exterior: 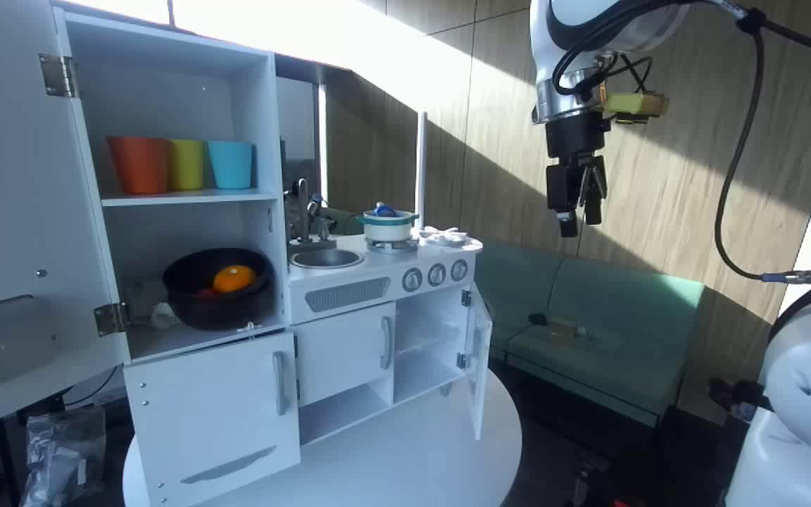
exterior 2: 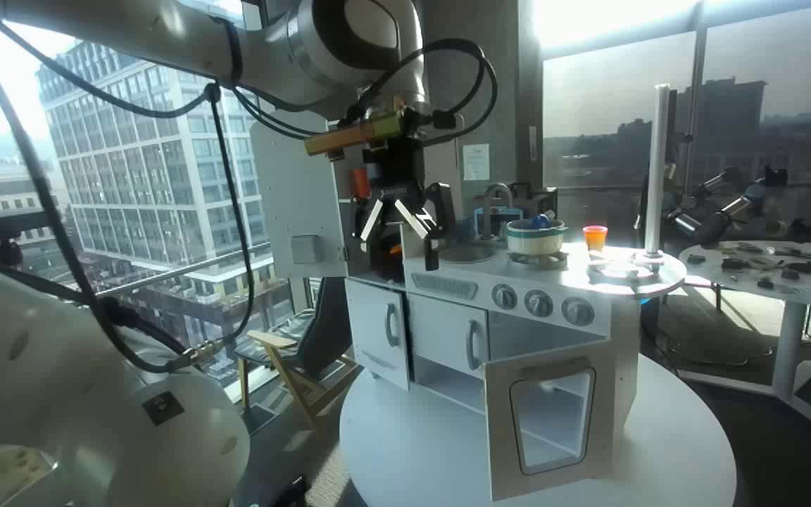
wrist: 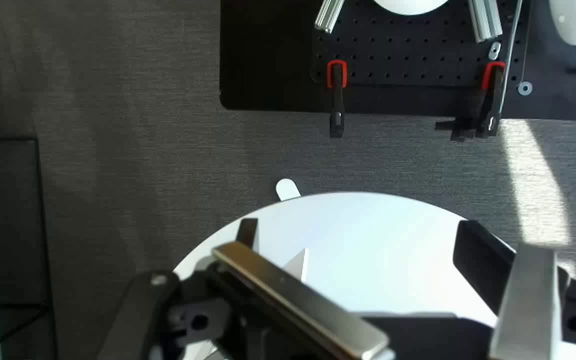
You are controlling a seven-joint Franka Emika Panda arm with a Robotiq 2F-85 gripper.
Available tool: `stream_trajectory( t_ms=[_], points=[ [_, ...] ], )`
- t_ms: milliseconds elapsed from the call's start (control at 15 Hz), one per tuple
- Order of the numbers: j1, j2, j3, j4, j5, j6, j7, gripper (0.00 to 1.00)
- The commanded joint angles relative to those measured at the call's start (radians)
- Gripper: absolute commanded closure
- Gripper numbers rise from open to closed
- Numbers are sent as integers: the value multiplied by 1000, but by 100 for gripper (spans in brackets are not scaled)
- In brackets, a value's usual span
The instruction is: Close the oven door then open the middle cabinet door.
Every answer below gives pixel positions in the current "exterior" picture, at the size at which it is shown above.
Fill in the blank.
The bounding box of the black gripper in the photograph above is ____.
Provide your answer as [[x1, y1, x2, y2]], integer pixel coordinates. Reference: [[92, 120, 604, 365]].
[[542, 110, 610, 238]]

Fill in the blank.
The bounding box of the small white cabinet door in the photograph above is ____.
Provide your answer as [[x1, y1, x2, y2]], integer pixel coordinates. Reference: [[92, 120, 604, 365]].
[[292, 302, 399, 409]]

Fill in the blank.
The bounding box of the wide white cabinet door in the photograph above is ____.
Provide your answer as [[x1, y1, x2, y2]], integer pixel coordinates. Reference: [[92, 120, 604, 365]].
[[121, 330, 304, 507]]

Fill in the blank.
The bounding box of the metal door hinge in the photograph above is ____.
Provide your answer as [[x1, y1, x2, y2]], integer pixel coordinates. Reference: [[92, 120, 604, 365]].
[[37, 50, 78, 100], [92, 299, 133, 337]]

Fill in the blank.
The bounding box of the tall white cabinet door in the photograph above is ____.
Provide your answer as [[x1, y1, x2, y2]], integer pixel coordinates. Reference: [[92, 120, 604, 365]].
[[0, 0, 133, 438]]

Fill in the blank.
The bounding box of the green upholstered bench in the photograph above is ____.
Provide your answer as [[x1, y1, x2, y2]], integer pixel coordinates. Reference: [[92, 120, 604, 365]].
[[472, 235, 708, 431]]

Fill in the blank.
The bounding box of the white stove burner plate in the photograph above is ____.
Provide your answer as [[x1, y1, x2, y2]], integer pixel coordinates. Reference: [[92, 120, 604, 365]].
[[420, 223, 479, 251]]

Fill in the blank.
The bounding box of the white vertical pole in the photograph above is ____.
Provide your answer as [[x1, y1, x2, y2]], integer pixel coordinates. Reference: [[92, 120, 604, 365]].
[[410, 110, 428, 228]]

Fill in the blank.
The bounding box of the white pot with blue lid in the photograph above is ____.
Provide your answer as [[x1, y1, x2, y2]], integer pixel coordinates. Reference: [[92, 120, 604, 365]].
[[359, 200, 423, 252]]

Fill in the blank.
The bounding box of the white toy kitchen unit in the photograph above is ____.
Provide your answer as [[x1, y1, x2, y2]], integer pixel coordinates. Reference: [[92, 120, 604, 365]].
[[51, 3, 496, 507]]

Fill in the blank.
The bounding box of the metal toy sink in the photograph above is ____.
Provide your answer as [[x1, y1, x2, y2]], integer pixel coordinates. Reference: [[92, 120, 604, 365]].
[[289, 244, 359, 271]]

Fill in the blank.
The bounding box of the metal toy faucet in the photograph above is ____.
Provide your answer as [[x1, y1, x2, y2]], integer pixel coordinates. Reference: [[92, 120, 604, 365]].
[[285, 175, 335, 247]]

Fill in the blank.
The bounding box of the orange toy fruit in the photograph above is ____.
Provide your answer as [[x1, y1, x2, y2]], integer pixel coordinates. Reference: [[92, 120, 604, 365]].
[[210, 261, 259, 295]]

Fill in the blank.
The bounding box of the blue plastic cup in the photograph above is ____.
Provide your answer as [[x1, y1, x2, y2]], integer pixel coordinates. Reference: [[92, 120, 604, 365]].
[[204, 137, 257, 193]]

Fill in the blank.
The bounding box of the green plastic cup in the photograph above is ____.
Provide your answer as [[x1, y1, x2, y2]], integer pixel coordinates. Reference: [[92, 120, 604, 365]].
[[165, 137, 209, 193]]

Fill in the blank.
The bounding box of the black pan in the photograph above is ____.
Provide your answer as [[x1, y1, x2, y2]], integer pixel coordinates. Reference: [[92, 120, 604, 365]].
[[161, 244, 276, 333]]

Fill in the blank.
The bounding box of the orange plastic cup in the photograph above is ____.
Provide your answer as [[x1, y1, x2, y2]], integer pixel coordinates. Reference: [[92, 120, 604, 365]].
[[107, 135, 173, 196]]

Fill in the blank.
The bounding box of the crumpled clear plastic bag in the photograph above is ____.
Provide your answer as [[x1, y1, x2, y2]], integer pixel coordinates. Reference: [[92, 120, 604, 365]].
[[19, 406, 111, 507]]

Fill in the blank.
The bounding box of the yellowish wrist camera box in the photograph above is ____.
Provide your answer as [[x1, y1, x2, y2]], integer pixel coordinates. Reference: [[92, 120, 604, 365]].
[[600, 88, 670, 126]]

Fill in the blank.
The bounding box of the thin black camera cable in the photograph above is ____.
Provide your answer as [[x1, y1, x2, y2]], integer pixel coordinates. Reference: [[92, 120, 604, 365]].
[[551, 47, 658, 97]]

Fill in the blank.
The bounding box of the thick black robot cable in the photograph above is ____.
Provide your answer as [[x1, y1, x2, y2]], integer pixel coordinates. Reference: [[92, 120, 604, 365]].
[[708, 3, 811, 288]]

